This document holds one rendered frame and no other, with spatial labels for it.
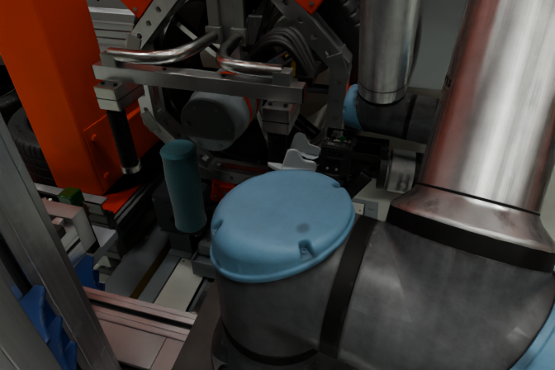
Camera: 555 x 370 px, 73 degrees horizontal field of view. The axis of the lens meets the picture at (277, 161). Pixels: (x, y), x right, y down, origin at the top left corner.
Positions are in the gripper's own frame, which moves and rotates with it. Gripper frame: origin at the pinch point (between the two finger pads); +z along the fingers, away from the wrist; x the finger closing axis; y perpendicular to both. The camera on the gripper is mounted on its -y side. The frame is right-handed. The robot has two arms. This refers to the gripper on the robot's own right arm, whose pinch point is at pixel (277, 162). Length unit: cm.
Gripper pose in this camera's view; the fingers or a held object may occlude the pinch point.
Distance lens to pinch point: 72.3
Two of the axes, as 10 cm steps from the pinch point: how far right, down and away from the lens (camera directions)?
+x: -2.7, 5.5, -7.9
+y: 0.0, -8.2, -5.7
